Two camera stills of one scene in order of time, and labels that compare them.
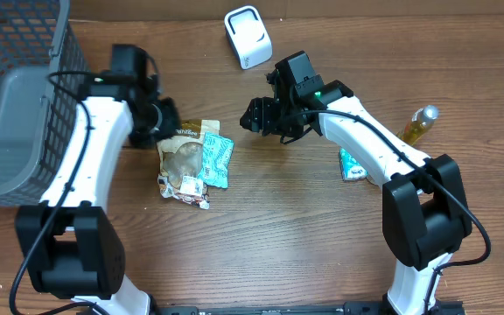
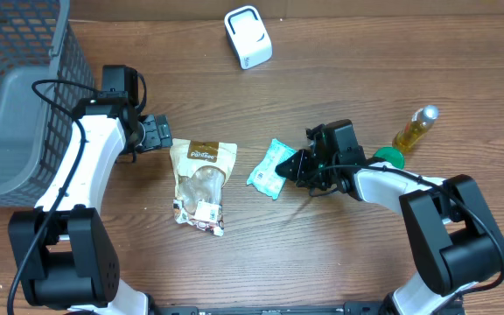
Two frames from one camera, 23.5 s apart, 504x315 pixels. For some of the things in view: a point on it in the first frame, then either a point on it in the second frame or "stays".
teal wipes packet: [217, 154] -> [265, 178]
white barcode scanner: [248, 36] stays
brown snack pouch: [180, 154] -> [200, 169]
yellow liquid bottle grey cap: [418, 124] stays
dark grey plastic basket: [28, 73] stays
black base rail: [347, 308] stays
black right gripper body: [270, 115] -> [317, 173]
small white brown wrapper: [192, 191] -> [206, 214]
